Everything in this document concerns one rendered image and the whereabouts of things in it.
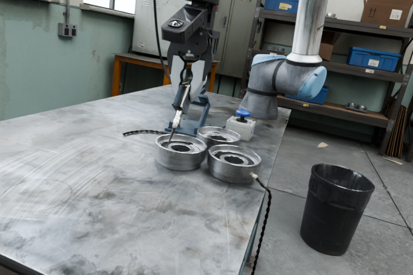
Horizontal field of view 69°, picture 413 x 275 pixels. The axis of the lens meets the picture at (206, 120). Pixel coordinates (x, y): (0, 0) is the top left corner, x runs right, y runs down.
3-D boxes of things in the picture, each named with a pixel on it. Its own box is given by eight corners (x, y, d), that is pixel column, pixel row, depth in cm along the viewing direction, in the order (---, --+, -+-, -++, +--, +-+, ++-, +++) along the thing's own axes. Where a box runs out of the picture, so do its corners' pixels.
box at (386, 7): (409, 28, 336) (421, -9, 326) (355, 22, 355) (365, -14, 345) (402, 31, 368) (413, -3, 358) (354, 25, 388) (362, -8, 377)
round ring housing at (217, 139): (241, 161, 68) (244, 143, 67) (195, 155, 67) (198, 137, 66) (234, 144, 78) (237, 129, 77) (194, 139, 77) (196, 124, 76)
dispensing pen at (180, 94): (156, 143, 58) (184, 69, 63) (163, 150, 61) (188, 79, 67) (166, 147, 57) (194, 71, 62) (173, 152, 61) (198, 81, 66)
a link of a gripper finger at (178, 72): (187, 96, 68) (197, 56, 66) (177, 100, 63) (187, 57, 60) (175, 92, 69) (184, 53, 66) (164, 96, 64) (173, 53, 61)
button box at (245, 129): (248, 142, 81) (252, 125, 80) (224, 135, 83) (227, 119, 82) (253, 134, 89) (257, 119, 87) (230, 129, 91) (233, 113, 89)
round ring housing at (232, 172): (195, 166, 61) (198, 148, 60) (230, 159, 68) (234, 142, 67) (232, 190, 53) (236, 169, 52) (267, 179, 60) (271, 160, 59)
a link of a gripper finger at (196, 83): (210, 100, 67) (213, 58, 65) (201, 104, 62) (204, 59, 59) (196, 98, 68) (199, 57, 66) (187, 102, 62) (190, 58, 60)
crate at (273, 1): (303, 18, 407) (306, 1, 402) (303, 15, 372) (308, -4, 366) (265, 13, 419) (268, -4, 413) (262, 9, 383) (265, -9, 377)
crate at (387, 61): (387, 71, 388) (393, 54, 382) (394, 72, 352) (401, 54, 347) (344, 64, 402) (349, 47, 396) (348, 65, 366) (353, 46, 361)
